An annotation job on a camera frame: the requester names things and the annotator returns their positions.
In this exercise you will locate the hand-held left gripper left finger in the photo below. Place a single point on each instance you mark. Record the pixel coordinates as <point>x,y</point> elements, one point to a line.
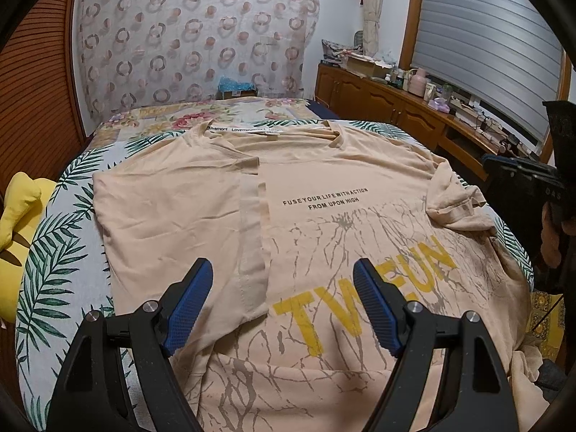
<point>191,306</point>

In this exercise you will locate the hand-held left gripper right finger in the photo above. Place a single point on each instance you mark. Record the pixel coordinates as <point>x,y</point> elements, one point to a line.
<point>378,310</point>

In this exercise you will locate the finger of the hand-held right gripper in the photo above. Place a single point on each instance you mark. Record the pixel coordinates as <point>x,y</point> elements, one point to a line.
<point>517,172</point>

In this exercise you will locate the beige printed t-shirt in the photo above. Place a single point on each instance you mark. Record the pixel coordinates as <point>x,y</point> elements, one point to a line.
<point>315,166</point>

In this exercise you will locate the person's right hand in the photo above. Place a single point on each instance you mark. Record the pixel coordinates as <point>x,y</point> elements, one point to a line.
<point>552,238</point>

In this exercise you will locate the purple cloth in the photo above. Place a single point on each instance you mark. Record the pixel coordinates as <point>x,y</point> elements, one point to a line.
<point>438,105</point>

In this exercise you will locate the pink bottle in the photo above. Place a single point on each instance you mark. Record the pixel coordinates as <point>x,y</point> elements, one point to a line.
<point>417,83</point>

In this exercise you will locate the leaf print blanket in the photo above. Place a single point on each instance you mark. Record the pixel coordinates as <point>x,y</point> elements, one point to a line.
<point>67,243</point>

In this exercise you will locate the long wooden cabinet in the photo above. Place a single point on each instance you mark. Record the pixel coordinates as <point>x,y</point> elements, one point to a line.
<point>382,99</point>

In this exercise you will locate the yellow plush toy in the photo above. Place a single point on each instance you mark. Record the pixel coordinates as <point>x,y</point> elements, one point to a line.
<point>18,243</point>

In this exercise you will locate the open cardboard box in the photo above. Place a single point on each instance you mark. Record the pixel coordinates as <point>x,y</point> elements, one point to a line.
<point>364,66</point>

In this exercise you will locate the floral bedsheet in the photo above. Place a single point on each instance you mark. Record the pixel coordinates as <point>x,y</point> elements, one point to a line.
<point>180,117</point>

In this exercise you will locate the dark blue mattress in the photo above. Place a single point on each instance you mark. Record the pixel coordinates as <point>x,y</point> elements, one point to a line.
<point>325,110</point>

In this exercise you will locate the small cardboard box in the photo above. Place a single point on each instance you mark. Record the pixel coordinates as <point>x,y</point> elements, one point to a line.
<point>238,94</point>

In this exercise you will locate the white lace curtain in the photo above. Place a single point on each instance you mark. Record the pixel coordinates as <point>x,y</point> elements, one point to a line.
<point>373,9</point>

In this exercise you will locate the patterned fabric bag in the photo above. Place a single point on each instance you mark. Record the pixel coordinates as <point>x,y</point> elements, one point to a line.
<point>337,49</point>

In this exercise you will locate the blue plastic bag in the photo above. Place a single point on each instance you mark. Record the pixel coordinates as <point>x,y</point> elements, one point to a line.
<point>236,83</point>

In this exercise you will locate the slatted wooden door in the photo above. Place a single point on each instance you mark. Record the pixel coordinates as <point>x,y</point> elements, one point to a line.
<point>40,76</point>

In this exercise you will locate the circle pattern curtain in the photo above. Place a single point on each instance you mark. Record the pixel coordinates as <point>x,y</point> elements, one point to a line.
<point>180,31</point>

